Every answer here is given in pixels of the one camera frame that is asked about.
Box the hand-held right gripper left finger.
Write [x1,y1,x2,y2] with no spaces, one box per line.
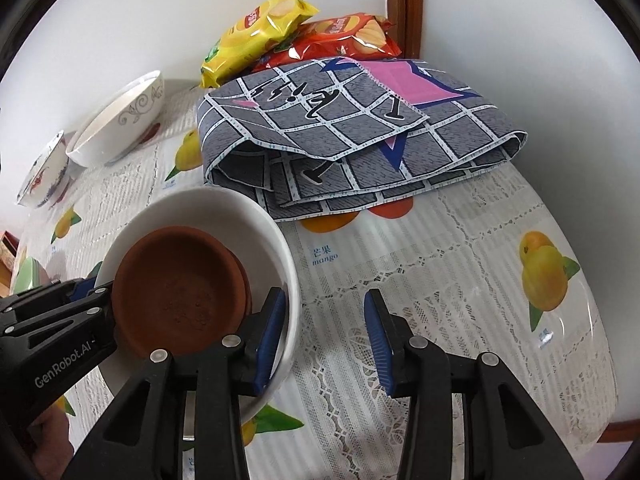
[62,287,287,480]

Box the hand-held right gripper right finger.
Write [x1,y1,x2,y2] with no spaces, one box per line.
[363,288,587,480]

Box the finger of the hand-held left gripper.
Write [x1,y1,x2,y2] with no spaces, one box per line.
[47,276,103,304]
[59,282,120,335]

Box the brown clay saucer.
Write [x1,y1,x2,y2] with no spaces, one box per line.
[112,226,252,356]

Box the small white bowl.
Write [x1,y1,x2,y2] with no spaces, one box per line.
[94,187,302,421]

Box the person's left hand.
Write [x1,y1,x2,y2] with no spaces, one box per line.
[22,400,76,461]

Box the green plate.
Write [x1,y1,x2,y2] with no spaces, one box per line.
[10,256,51,296]

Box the fruit-print lace tablecloth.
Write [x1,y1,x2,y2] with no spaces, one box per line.
[10,80,618,480]

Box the large crane-patterned bowl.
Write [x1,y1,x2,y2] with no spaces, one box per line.
[15,130,71,209]

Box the white bowl with grey scrollwork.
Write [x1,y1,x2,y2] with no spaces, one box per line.
[65,70,166,168]

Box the grey checked folded cloth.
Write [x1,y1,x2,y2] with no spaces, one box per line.
[196,56,529,223]

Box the yellow chips bag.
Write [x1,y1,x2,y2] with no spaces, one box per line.
[200,0,320,90]

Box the red chips bag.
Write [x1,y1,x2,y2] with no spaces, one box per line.
[251,12,403,73]

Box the wooden door frame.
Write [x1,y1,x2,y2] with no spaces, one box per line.
[384,0,426,61]

